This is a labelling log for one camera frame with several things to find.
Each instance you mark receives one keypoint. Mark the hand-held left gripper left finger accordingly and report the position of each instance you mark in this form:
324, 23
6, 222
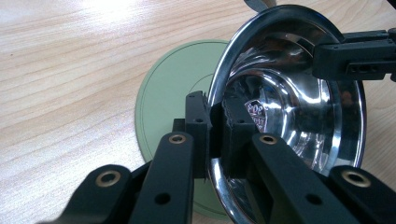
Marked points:
199, 130

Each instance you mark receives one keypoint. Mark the stainless steel bowl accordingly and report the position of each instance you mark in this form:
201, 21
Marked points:
295, 102

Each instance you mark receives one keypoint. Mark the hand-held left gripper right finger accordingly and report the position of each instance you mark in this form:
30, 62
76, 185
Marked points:
236, 146

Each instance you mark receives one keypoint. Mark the shiny metal utensil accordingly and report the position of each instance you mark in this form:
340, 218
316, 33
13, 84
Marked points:
260, 4

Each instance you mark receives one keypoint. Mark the round green mat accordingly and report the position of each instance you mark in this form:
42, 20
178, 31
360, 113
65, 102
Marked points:
174, 81

